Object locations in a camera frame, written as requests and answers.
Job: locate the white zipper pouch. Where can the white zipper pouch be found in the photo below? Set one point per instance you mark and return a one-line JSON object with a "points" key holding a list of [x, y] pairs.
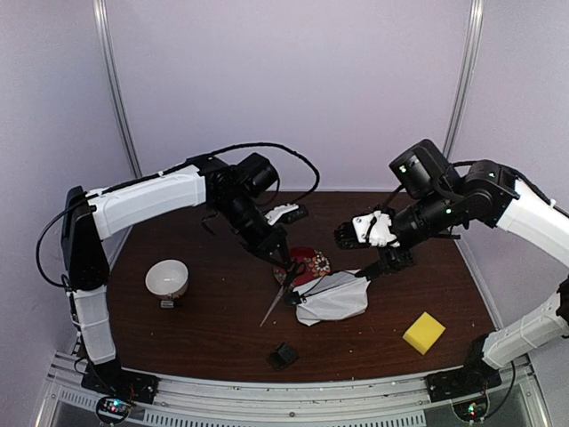
{"points": [[333, 297]]}

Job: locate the red floral plate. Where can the red floral plate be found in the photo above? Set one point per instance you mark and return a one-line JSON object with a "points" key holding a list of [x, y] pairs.
{"points": [[307, 264]]}

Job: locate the white ceramic bowl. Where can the white ceramic bowl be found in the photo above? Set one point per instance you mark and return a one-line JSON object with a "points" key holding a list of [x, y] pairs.
{"points": [[167, 279]]}

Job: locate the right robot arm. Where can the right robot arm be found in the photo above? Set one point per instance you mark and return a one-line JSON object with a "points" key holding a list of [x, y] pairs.
{"points": [[494, 194]]}

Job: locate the black clipper guard comb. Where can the black clipper guard comb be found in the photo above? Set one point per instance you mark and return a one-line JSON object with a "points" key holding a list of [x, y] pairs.
{"points": [[282, 356]]}

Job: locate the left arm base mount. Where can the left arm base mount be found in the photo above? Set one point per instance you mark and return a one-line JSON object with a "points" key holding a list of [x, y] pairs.
{"points": [[116, 382]]}

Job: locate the right aluminium frame post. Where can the right aluminium frame post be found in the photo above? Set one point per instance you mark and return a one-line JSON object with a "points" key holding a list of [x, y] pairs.
{"points": [[468, 64]]}

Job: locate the black scissors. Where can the black scissors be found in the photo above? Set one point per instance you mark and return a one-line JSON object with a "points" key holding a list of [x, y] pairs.
{"points": [[282, 289]]}

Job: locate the yellow sponge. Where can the yellow sponge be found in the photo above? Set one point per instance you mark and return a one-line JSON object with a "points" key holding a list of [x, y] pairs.
{"points": [[424, 333]]}

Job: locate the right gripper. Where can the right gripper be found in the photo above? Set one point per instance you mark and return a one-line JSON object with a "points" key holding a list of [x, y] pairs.
{"points": [[389, 264]]}

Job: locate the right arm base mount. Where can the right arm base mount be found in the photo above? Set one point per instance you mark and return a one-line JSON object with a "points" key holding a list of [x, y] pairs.
{"points": [[462, 381]]}

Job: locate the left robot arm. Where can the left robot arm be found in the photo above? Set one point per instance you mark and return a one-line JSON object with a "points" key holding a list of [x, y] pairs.
{"points": [[70, 253]]}

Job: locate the left aluminium frame post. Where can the left aluminium frame post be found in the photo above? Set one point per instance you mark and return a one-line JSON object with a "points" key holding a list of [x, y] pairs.
{"points": [[100, 11]]}

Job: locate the front aluminium rail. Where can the front aluminium rail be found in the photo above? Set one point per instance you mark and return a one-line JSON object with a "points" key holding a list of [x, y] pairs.
{"points": [[392, 401]]}

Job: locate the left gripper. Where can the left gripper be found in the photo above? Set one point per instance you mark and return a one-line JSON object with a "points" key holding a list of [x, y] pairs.
{"points": [[263, 247]]}

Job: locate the aluminium frame post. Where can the aluminium frame post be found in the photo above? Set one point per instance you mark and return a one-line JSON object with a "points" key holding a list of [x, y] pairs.
{"points": [[468, 64], [100, 11]]}

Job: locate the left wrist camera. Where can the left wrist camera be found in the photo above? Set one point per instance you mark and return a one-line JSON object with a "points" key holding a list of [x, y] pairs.
{"points": [[286, 214]]}

